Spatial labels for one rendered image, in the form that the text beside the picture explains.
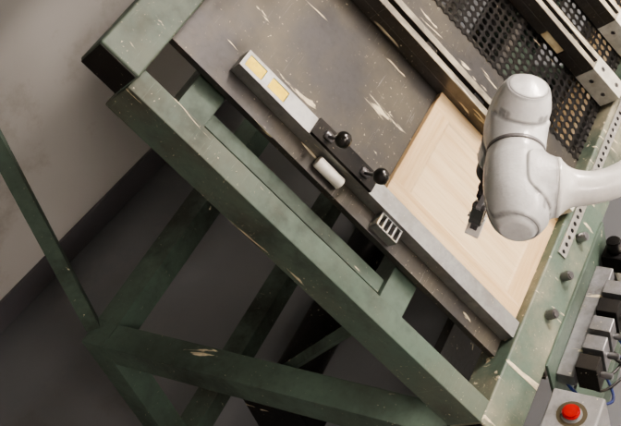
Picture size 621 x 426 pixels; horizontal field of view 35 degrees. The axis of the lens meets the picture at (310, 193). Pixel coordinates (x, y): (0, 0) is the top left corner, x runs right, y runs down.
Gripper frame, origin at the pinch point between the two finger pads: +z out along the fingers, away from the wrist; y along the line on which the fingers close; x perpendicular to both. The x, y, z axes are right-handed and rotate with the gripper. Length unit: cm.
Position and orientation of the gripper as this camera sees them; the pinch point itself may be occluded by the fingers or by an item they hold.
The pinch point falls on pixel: (475, 224)
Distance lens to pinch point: 202.7
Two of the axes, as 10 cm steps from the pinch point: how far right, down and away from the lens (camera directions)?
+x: 8.7, 4.3, -2.3
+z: -0.8, 5.9, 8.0
